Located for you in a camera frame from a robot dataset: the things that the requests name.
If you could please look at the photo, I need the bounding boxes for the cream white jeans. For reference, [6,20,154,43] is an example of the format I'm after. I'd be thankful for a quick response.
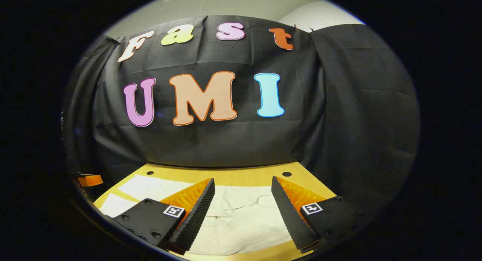
[99,174,298,256]

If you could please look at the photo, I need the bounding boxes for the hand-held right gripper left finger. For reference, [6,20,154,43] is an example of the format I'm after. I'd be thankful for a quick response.
[112,178,215,254]

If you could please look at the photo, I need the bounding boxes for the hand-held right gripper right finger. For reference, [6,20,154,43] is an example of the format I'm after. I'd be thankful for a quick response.
[271,176,373,254]

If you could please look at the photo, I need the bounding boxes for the black backdrop cloth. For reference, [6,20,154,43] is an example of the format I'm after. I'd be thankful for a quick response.
[62,15,420,216]

